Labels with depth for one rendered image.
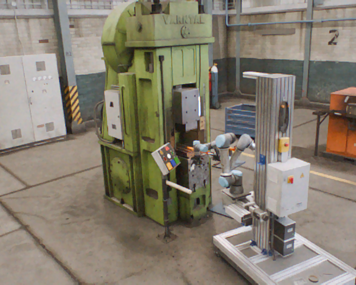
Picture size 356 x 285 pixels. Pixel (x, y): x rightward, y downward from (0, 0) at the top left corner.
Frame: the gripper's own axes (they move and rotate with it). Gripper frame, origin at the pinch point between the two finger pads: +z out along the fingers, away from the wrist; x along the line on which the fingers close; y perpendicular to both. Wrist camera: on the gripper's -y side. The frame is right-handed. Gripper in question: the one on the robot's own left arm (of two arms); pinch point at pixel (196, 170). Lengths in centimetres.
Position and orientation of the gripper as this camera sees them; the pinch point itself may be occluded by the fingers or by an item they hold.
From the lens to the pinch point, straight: 409.9
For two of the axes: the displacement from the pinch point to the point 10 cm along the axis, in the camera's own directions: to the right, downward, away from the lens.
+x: 8.9, -1.7, 4.2
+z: 0.4, 9.5, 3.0
